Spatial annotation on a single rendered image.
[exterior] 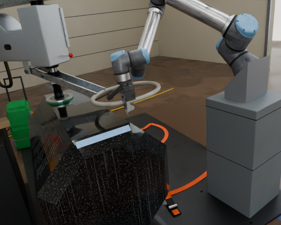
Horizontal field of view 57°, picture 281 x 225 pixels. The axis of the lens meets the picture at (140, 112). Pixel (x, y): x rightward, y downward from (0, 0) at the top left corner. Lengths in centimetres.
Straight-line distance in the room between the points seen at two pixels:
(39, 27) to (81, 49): 532
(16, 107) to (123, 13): 511
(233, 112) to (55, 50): 134
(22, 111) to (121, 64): 221
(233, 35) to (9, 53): 167
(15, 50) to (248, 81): 172
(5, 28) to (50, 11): 44
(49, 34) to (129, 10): 609
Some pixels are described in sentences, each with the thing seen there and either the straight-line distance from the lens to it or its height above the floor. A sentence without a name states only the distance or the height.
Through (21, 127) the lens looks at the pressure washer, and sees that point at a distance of 351.
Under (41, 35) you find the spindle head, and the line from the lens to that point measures 198.
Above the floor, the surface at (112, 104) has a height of 98.
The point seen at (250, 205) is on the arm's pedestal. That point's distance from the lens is 207.
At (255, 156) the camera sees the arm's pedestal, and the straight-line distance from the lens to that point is 185.
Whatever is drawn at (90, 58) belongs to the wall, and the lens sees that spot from 739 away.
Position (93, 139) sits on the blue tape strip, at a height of 85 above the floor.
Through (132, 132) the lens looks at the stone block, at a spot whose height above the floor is 82.
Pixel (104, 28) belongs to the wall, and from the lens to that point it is 756.
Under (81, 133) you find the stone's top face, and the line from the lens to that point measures 150.
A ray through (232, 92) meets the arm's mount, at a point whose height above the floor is 90.
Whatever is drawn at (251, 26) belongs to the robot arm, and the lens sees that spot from 175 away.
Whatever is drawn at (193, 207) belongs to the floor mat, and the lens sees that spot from 217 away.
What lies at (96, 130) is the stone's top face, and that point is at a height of 87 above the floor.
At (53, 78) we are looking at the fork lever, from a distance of 209.
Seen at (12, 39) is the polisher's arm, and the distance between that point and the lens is 225.
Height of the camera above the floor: 149
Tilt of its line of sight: 22 degrees down
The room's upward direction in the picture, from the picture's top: 7 degrees counter-clockwise
